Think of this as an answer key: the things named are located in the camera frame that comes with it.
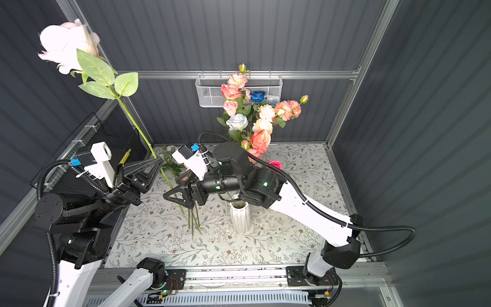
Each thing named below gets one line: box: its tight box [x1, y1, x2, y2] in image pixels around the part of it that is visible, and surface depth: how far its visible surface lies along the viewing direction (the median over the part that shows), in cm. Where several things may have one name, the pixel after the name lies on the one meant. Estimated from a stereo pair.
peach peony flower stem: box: [246, 131, 268, 164], surface depth 63 cm
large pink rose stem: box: [220, 84, 247, 113], surface depth 72 cm
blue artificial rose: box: [249, 90, 267, 106], surface depth 80 cm
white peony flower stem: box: [251, 104, 275, 135], surface depth 72 cm
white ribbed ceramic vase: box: [229, 200, 251, 234], surface depth 73 cm
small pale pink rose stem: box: [223, 99, 239, 117], surface depth 72 cm
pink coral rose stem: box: [250, 129, 272, 154], surface depth 64 cm
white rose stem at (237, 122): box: [225, 113, 249, 145], surface depth 73 cm
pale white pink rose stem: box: [38, 19, 185, 214], surface depth 31 cm
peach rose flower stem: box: [272, 94, 309, 128], surface depth 73 cm
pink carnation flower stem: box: [227, 63, 250, 89], surface depth 75 cm
